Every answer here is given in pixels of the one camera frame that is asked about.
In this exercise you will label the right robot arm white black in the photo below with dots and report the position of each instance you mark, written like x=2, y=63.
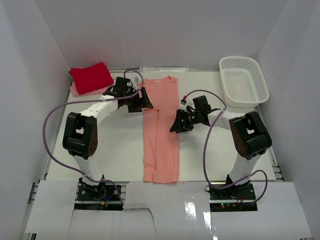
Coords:
x=250, y=136

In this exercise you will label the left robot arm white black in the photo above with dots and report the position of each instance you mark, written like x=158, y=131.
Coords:
x=80, y=137

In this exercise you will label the white perforated plastic basket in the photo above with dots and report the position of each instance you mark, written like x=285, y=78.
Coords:
x=243, y=82

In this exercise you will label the folded red t shirt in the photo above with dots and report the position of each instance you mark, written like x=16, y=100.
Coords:
x=90, y=80

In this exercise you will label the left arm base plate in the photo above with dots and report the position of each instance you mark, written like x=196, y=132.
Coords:
x=100, y=197

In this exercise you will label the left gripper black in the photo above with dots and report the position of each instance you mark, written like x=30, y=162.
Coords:
x=142, y=102

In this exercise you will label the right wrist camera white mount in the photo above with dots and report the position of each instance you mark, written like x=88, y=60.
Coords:
x=186, y=104

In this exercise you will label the white paper sheet at back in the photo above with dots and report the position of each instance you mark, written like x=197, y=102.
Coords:
x=163, y=69

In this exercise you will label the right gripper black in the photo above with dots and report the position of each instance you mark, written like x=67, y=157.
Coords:
x=178, y=126

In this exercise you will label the salmon pink t shirt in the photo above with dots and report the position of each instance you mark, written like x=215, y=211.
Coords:
x=161, y=148

